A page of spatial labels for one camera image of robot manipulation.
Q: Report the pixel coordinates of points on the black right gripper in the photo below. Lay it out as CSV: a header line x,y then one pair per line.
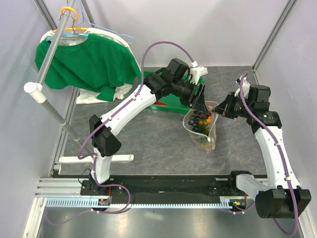
x,y
225,108

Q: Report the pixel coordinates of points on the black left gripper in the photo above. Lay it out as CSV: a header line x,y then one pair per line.
x,y
197,102

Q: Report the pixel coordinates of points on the dark purple grape bunch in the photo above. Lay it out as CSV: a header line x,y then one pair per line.
x,y
196,123

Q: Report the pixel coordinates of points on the orange carrot with green leaves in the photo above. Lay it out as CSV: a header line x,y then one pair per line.
x,y
206,139

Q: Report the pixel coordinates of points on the clear dotted zip top bag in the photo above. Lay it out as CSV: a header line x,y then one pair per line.
x,y
210,105

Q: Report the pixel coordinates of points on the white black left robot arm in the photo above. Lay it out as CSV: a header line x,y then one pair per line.
x,y
178,79

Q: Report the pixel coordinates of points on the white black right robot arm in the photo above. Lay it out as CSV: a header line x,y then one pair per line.
x,y
282,195

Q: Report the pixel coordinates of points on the green plastic tray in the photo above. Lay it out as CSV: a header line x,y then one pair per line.
x,y
174,105

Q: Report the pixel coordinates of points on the red chili pepper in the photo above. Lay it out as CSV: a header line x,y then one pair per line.
x,y
160,103

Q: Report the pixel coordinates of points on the green t-shirt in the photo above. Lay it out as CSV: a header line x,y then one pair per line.
x,y
97,64

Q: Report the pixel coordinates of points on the white t-shirt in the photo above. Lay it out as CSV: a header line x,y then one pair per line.
x,y
87,96

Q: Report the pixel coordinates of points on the orange clothes hanger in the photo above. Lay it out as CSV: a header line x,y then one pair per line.
x,y
72,13

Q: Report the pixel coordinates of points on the teal clothes hanger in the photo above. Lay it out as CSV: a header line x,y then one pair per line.
x,y
66,36

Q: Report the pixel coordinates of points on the silver clothes rack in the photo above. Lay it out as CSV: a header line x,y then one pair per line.
x,y
44,54

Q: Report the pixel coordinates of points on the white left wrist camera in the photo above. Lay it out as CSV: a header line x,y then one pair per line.
x,y
196,72

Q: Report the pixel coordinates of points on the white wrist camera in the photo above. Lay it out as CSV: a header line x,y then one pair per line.
x,y
245,88
196,72

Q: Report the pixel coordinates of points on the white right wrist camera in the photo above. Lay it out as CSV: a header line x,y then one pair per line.
x,y
245,88

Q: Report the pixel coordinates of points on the white slotted cable duct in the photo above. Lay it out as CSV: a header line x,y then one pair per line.
x,y
98,203

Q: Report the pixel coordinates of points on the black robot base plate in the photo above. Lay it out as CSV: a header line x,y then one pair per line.
x,y
213,185

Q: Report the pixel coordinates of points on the blue wire hanger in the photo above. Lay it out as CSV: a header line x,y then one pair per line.
x,y
87,17

